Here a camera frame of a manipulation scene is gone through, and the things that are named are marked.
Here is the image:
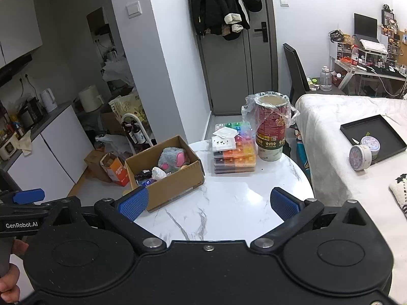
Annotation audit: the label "white cabinet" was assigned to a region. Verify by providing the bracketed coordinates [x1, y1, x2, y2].
[0, 0, 43, 69]
[0, 102, 96, 197]

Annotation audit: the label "yellow rice bag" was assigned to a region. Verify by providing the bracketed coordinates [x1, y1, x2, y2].
[109, 94, 148, 126]

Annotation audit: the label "black and white pillow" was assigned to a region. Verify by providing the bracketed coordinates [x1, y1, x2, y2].
[389, 173, 407, 220]

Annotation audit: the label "clear drawer organizer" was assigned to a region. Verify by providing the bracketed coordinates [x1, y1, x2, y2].
[331, 41, 353, 62]

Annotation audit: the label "black chair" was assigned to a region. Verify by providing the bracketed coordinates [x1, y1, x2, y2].
[283, 43, 314, 102]

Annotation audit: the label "white lower cabinet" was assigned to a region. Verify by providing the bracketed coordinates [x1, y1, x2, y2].
[0, 102, 96, 197]

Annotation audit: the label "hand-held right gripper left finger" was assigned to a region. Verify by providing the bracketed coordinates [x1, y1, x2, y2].
[41, 187, 166, 249]

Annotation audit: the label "large grey plush toy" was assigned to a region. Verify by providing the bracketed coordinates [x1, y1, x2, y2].
[158, 147, 188, 173]

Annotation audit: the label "black laptop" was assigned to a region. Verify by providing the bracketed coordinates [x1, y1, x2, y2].
[354, 13, 380, 43]

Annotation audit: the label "clear plastic bag liner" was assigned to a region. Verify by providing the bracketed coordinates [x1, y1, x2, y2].
[241, 91, 299, 131]

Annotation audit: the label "clear water bottle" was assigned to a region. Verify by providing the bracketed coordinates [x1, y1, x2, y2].
[319, 66, 332, 92]

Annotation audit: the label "white keyboard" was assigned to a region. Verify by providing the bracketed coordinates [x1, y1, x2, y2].
[359, 39, 389, 54]

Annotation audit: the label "white rack cart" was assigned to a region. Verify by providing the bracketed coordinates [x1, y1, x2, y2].
[122, 113, 156, 158]

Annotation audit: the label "crumpled clear plastic bags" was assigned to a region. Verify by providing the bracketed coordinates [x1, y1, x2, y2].
[95, 133, 134, 156]

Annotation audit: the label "black countertop appliance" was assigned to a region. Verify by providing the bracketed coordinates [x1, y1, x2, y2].
[17, 100, 43, 131]

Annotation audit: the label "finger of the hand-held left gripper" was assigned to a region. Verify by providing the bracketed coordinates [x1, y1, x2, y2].
[0, 188, 64, 212]

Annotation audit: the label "black square tray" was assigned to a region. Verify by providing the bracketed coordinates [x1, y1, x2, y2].
[340, 114, 407, 164]

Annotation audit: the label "white pad with beads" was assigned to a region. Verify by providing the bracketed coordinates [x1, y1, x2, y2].
[212, 136, 237, 151]

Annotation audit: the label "black jacket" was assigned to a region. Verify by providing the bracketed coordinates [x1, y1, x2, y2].
[190, 0, 250, 37]

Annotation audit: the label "white cylindrical appliance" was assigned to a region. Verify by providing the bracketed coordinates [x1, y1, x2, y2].
[78, 85, 104, 113]

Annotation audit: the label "blue printed cloth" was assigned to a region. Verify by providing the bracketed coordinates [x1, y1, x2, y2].
[294, 127, 314, 178]

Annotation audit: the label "white desk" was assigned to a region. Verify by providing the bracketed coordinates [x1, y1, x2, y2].
[331, 59, 407, 96]

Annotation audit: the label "white electric kettle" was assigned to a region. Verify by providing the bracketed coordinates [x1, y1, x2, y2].
[40, 88, 58, 113]

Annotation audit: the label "black door handle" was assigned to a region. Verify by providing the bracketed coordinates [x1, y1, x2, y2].
[254, 22, 269, 42]

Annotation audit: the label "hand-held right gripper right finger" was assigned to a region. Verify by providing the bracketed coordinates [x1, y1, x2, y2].
[251, 187, 382, 249]

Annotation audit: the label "large red paper bucket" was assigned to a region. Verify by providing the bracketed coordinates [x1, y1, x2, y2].
[254, 93, 287, 162]

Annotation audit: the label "colourful bead organizer box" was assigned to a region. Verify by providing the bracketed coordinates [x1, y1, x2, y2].
[214, 156, 257, 168]
[214, 164, 257, 175]
[212, 121, 256, 160]

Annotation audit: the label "person's left hand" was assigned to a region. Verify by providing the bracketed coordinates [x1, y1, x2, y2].
[0, 240, 30, 294]

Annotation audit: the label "orange and white carton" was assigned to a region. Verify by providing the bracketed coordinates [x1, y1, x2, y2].
[100, 152, 130, 187]

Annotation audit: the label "white folded paper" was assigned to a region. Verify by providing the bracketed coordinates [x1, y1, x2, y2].
[214, 127, 237, 139]

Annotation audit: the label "grey door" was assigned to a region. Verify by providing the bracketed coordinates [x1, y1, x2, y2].
[194, 0, 282, 116]

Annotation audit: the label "beige cloth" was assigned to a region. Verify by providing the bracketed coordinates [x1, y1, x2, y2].
[17, 130, 34, 156]

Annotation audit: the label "bed with white cover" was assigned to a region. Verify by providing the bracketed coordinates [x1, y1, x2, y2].
[294, 94, 407, 220]

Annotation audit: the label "cork board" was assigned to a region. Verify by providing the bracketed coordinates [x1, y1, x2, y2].
[396, 28, 407, 64]

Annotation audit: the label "white upper cabinet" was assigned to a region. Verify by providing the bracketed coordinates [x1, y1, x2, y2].
[0, 0, 43, 69]

